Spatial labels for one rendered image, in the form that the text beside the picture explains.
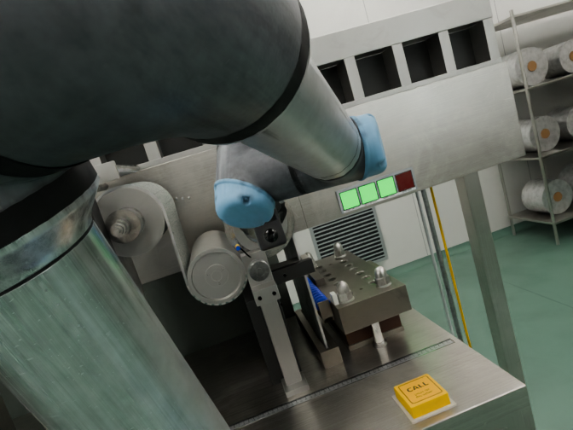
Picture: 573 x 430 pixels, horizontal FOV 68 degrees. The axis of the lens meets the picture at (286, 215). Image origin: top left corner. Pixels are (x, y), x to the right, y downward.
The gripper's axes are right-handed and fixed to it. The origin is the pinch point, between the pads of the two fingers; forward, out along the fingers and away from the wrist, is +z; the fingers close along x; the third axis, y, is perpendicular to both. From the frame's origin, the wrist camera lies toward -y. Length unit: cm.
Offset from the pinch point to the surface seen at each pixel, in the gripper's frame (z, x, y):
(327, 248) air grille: 257, -71, 112
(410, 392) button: 5.1, -14.4, -35.5
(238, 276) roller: 8.1, 7.6, -2.4
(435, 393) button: 2.9, -17.5, -37.3
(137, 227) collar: -6.9, 22.5, 6.8
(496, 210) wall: 269, -236, 98
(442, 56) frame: 11, -70, 45
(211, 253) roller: 4.0, 11.5, 2.5
